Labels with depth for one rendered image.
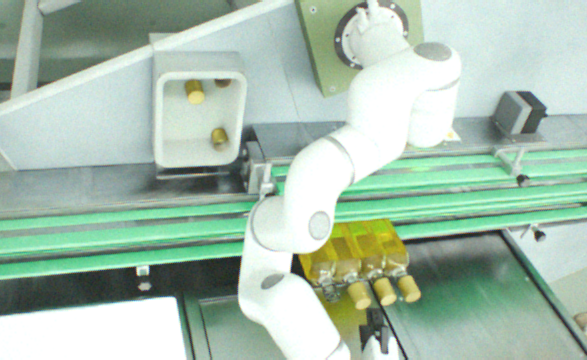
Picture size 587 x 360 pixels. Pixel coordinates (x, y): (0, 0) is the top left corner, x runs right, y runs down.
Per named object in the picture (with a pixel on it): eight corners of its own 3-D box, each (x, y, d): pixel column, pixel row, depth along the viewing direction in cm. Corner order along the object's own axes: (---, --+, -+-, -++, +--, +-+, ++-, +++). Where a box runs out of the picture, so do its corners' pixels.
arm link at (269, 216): (303, 141, 92) (228, 180, 86) (349, 130, 80) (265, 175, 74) (338, 216, 94) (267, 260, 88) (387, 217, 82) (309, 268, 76)
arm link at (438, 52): (316, 166, 92) (315, 81, 81) (419, 108, 102) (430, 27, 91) (356, 198, 86) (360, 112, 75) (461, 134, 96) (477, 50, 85)
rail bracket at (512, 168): (486, 152, 138) (516, 188, 128) (497, 127, 133) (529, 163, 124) (499, 151, 139) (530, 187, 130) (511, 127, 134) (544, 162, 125)
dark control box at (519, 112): (492, 115, 148) (510, 134, 142) (504, 89, 143) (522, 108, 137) (517, 114, 151) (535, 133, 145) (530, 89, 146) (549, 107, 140)
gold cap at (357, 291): (345, 293, 117) (353, 310, 114) (349, 282, 115) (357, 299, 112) (361, 291, 118) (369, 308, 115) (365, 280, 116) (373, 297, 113)
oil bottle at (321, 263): (282, 218, 133) (310, 291, 118) (286, 201, 129) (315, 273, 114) (305, 216, 134) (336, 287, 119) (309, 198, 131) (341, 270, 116)
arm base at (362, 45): (329, 8, 107) (355, 48, 96) (391, -18, 107) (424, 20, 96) (349, 72, 118) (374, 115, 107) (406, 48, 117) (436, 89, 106)
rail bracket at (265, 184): (244, 201, 125) (257, 243, 116) (253, 140, 114) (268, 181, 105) (257, 200, 126) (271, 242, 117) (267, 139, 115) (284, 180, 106)
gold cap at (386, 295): (370, 290, 119) (378, 306, 116) (374, 279, 117) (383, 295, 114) (386, 287, 120) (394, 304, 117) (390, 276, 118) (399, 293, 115)
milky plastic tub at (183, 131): (150, 143, 124) (155, 169, 118) (151, 51, 110) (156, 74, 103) (229, 140, 129) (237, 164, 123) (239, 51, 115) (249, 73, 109)
